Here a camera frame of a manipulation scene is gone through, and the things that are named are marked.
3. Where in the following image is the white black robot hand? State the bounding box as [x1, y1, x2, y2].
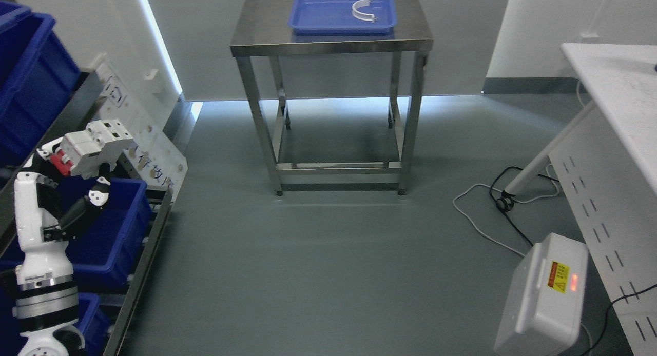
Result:
[13, 136, 112, 284]

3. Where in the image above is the white red circuit breaker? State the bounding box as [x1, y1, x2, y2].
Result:
[49, 119, 136, 179]

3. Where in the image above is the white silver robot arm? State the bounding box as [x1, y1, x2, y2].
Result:
[2, 269, 88, 355]

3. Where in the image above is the blue bin lower middle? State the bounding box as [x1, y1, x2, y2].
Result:
[66, 178, 152, 293]

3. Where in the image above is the white perforated side panel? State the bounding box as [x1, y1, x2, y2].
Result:
[92, 53, 188, 201]

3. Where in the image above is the blue bin upper left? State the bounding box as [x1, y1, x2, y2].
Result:
[1, 1, 80, 165]

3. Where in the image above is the stainless steel table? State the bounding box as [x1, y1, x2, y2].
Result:
[230, 0, 434, 195]

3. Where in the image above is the blue plastic tray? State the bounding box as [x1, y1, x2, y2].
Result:
[288, 0, 397, 36]

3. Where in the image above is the white curved pipe clamp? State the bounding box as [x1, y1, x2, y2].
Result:
[352, 0, 379, 25]

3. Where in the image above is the white box device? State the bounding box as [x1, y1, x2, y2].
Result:
[493, 233, 589, 355]

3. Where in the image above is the white desk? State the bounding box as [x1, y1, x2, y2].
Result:
[503, 43, 656, 355]

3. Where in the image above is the black cable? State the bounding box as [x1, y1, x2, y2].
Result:
[489, 166, 560, 248]

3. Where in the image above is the white cable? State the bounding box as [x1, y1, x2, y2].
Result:
[452, 164, 561, 258]

